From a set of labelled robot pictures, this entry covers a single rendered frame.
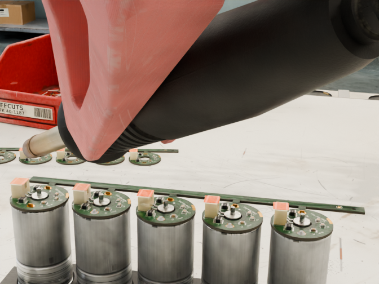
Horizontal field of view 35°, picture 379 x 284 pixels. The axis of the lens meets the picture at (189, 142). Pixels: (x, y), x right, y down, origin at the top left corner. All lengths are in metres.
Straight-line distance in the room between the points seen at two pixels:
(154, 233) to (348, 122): 0.36
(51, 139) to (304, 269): 0.11
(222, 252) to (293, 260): 0.03
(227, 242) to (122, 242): 0.05
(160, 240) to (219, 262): 0.03
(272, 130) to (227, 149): 0.06
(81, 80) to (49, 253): 0.13
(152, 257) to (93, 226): 0.03
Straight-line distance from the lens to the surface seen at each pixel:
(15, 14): 4.83
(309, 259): 0.24
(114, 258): 0.26
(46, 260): 0.27
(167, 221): 0.25
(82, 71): 0.15
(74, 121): 0.16
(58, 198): 0.27
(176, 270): 0.26
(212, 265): 0.25
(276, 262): 0.25
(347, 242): 0.37
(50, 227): 0.27
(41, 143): 0.22
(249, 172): 0.45
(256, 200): 0.26
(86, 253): 0.26
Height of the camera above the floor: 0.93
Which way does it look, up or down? 20 degrees down
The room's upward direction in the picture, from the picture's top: 1 degrees clockwise
